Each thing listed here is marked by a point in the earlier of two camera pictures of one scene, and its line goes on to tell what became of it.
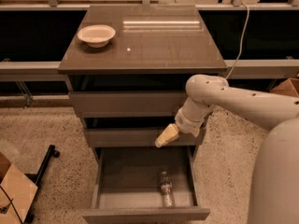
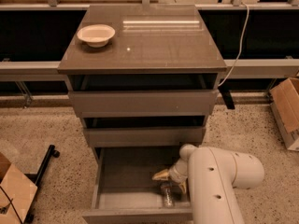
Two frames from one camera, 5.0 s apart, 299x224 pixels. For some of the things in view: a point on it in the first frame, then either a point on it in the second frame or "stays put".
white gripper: [187, 124] → [175, 174]
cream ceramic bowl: [96, 35] stays put
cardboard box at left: [17, 193] stays put
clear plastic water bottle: [166, 190] stays put
